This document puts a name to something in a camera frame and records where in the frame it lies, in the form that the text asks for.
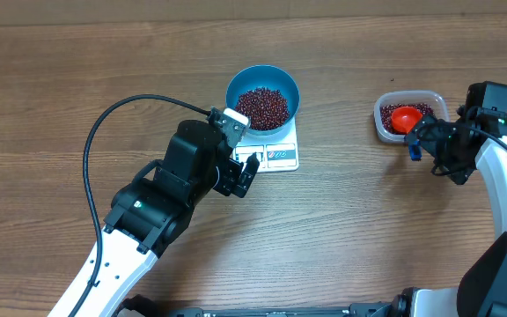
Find red measuring scoop blue handle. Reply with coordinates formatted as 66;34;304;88
391;106;423;161

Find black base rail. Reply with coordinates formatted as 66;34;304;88
116;294;473;317

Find clear plastic container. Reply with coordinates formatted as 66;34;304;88
373;90;450;144

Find red beans in bowl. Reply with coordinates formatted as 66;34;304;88
235;87;290;131

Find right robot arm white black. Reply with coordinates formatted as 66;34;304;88
378;81;507;316

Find teal bowl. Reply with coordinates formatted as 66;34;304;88
225;64;300;134

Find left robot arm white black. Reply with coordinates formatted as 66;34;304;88
50;119;259;316

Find white digital kitchen scale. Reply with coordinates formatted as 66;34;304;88
231;119;299;173

